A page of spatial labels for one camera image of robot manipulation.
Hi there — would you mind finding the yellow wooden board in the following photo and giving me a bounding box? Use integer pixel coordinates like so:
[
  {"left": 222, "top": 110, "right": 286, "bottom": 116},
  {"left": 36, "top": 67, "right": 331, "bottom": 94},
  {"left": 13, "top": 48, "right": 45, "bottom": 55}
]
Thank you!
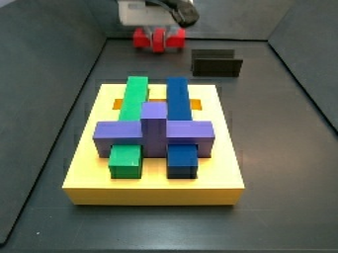
[{"left": 61, "top": 84, "right": 244, "bottom": 206}]

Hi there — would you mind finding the green bar block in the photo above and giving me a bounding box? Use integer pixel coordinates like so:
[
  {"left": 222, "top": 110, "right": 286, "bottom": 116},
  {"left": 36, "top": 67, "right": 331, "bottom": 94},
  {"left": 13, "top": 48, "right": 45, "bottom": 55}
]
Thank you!
[{"left": 108, "top": 76, "right": 148, "bottom": 179}]

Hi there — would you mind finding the red E-shaped block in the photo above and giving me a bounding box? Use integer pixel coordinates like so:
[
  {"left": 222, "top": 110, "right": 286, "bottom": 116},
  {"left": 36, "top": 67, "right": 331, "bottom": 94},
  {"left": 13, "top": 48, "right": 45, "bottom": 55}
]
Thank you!
[{"left": 132, "top": 28, "right": 186, "bottom": 53}]

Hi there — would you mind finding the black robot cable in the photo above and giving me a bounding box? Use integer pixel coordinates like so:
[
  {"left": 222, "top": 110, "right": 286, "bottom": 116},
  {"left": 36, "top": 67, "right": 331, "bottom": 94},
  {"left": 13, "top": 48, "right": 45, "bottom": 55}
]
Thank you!
[{"left": 151, "top": 0, "right": 200, "bottom": 29}]

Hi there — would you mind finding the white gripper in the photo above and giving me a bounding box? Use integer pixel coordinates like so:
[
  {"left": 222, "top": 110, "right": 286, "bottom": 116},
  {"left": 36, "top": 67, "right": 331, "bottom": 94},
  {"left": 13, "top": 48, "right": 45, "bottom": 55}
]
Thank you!
[{"left": 117, "top": 0, "right": 175, "bottom": 26}]

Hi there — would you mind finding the black angled holder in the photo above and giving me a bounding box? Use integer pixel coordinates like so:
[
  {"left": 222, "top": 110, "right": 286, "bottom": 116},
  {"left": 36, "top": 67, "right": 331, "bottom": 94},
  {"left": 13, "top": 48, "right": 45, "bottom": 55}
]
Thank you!
[{"left": 191, "top": 49, "right": 243, "bottom": 77}]

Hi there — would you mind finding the blue bar block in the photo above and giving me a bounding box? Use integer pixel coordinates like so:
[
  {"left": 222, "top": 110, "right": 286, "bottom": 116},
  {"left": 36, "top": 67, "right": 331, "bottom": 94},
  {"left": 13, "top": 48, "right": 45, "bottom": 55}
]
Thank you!
[{"left": 167, "top": 77, "right": 198, "bottom": 179}]

